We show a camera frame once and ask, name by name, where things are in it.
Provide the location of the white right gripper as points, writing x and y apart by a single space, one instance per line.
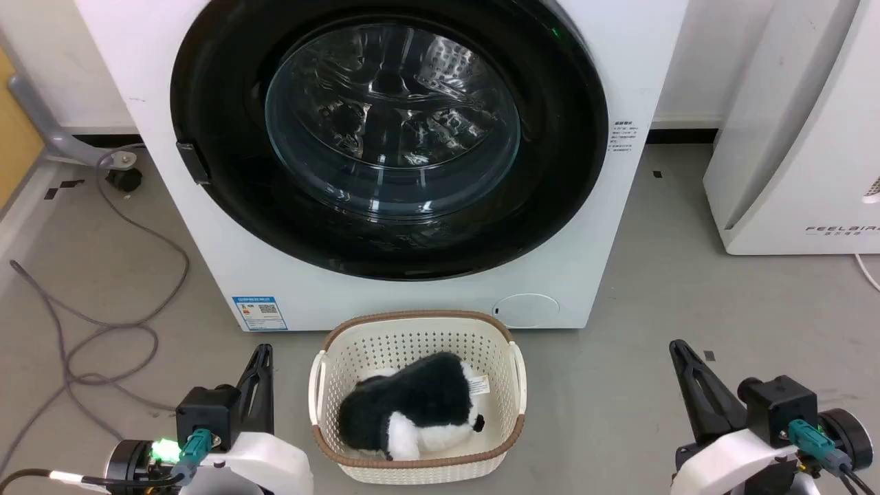
729 460

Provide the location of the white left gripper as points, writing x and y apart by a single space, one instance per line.
268 464

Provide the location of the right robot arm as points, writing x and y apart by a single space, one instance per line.
849 436

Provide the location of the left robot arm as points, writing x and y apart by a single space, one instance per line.
130 464

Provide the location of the black round washer door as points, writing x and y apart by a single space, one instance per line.
227 89

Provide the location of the white front-load washing machine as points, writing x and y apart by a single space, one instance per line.
619 62

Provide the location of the blue energy label sticker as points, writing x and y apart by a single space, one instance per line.
259 313

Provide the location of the cream perforated laundry basket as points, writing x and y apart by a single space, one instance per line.
357 350

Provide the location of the black and white plush toy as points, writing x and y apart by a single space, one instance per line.
419 399

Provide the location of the white text sticker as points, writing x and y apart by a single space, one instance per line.
622 137

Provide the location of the white air purifier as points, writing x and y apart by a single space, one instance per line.
790 137

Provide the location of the grey metal leg with caster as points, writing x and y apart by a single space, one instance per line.
62 141

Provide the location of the wooden furniture panel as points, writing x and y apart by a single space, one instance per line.
14 130

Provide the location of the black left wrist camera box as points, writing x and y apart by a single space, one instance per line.
206 412

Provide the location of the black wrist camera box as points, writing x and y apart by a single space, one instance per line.
206 412
780 405

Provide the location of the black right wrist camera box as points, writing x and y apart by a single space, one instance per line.
780 405

